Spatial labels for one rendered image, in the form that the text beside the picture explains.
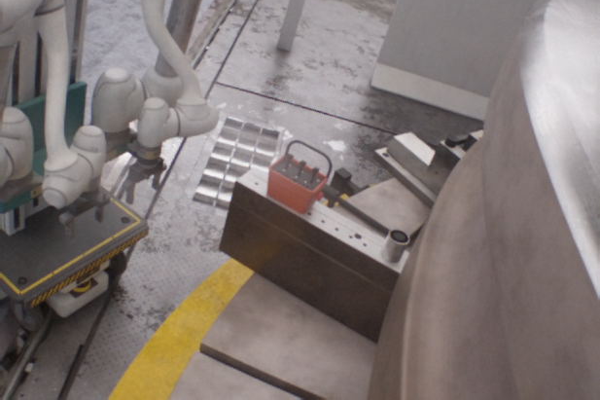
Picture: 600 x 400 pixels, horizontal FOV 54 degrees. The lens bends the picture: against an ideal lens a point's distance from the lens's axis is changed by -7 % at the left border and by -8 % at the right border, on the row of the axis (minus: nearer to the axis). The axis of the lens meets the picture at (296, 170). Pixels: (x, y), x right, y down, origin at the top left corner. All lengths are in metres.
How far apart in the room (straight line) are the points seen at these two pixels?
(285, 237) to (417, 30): 2.95
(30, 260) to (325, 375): 1.20
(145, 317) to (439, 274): 1.50
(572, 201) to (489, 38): 4.27
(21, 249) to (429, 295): 1.61
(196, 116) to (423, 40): 3.20
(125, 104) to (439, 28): 3.22
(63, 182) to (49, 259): 0.79
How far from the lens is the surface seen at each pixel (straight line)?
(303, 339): 2.44
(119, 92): 2.32
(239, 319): 2.43
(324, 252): 2.38
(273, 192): 2.37
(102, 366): 2.60
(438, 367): 1.42
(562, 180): 0.95
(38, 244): 2.58
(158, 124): 2.08
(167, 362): 2.64
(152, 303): 2.83
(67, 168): 1.79
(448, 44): 5.11
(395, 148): 3.52
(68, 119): 2.42
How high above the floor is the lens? 2.14
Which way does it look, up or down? 34 degrees down
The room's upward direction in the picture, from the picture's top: 18 degrees clockwise
